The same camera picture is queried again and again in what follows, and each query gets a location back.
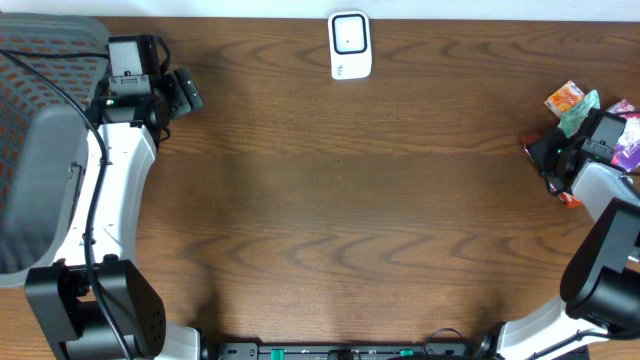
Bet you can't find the red white snack bar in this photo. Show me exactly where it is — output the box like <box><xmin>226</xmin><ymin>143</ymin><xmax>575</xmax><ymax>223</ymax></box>
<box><xmin>521</xmin><ymin>129</ymin><xmax>582</xmax><ymax>208</ymax></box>

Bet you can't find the teal snack wrapper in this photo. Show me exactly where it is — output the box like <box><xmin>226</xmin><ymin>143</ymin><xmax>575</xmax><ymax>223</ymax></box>
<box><xmin>558</xmin><ymin>90</ymin><xmax>600</xmax><ymax>138</ymax></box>

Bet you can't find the purple red snack packet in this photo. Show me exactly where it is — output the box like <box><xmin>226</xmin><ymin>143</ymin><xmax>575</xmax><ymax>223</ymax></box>
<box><xmin>607</xmin><ymin>99</ymin><xmax>639</xmax><ymax>172</ymax></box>

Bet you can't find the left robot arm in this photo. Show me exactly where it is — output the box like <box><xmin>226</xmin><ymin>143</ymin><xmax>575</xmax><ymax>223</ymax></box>
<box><xmin>25</xmin><ymin>35</ymin><xmax>210</xmax><ymax>359</ymax></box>

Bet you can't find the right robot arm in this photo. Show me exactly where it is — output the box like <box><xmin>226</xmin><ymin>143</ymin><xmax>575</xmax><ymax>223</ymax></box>
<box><xmin>477</xmin><ymin>108</ymin><xmax>639</xmax><ymax>359</ymax></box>

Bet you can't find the white barcode scanner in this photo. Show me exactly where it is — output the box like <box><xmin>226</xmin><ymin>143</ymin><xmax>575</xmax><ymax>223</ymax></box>
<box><xmin>327</xmin><ymin>11</ymin><xmax>373</xmax><ymax>80</ymax></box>

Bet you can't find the grey plastic mesh basket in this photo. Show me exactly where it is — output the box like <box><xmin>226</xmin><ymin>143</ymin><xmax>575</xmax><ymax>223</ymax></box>
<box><xmin>1</xmin><ymin>13</ymin><xmax>110</xmax><ymax>288</ymax></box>

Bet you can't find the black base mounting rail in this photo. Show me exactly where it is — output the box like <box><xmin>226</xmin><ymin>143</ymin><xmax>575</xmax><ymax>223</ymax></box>
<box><xmin>200</xmin><ymin>337</ymin><xmax>499</xmax><ymax>360</ymax></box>

